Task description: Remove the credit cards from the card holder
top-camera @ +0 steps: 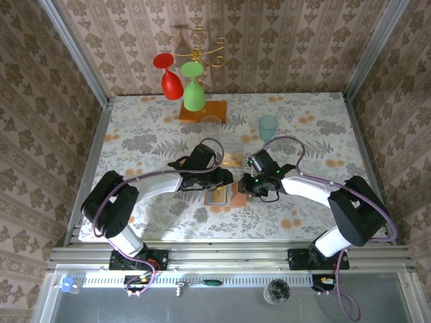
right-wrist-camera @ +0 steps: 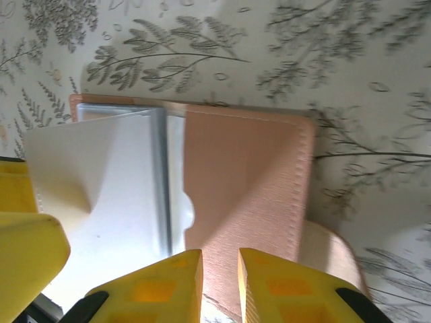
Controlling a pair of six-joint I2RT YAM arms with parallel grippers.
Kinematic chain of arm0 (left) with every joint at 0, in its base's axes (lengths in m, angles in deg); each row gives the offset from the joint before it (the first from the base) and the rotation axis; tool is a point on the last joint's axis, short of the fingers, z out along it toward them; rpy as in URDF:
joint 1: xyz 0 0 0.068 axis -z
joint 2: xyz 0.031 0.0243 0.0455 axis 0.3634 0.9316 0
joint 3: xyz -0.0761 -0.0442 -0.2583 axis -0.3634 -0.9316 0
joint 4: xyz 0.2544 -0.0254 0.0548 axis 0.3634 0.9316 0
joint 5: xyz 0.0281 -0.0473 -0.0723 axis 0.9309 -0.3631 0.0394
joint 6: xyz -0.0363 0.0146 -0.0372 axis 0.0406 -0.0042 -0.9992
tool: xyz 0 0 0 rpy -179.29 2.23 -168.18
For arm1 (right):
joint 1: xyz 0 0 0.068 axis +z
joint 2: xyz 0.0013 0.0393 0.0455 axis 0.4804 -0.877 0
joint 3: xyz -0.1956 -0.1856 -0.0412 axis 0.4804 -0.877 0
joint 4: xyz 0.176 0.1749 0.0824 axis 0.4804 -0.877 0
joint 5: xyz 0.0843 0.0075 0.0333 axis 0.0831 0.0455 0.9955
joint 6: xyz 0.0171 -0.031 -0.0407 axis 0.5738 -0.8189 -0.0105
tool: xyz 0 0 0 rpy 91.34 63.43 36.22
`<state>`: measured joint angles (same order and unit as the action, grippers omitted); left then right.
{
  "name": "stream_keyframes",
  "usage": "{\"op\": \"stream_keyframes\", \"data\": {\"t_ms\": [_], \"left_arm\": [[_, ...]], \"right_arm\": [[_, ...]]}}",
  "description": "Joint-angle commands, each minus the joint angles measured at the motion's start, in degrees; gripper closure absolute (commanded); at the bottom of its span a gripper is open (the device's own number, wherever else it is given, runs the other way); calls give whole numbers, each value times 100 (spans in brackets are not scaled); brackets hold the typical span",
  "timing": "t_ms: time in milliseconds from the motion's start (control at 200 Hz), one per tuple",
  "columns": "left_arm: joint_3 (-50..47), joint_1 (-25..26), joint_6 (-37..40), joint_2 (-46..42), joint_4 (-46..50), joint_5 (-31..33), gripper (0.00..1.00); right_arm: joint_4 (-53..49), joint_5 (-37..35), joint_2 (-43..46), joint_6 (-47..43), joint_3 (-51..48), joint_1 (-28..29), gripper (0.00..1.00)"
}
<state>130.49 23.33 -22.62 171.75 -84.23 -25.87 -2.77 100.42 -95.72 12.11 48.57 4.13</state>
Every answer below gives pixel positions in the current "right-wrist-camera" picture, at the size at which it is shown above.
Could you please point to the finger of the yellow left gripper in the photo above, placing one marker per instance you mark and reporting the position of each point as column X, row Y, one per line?
column 30, row 255
column 17, row 188

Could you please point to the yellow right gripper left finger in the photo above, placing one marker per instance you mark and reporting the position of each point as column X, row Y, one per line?
column 151, row 292

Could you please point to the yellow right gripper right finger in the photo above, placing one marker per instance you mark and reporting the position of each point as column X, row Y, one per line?
column 286, row 296

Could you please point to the orange framed card tray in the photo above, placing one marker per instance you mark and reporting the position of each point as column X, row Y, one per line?
column 242, row 168

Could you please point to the floral patterned tablecloth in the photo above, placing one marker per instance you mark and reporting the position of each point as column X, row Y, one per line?
column 303, row 33

